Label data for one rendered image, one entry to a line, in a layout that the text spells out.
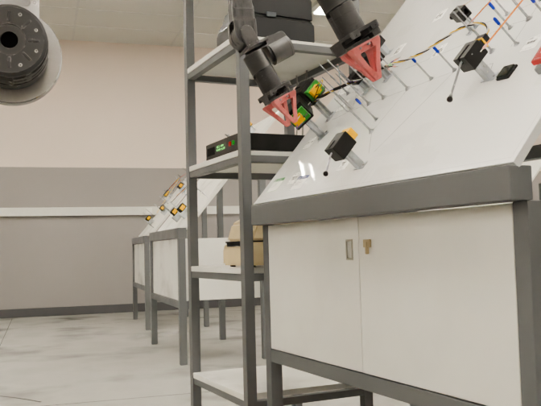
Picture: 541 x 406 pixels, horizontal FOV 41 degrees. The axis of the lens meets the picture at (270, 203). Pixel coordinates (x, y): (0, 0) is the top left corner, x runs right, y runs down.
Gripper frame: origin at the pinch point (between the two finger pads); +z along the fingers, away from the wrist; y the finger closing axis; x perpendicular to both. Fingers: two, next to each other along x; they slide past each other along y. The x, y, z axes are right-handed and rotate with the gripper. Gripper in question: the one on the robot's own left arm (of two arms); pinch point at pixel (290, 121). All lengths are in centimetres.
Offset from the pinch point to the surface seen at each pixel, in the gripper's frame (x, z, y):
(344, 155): -6.5, 14.2, -4.8
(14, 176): 50, -96, 725
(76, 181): -9, -56, 725
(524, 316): 2, 52, -59
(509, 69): -34, 14, -41
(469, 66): -29.9, 8.9, -35.2
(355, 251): 2.6, 37.4, -1.4
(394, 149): -15.1, 18.6, -13.6
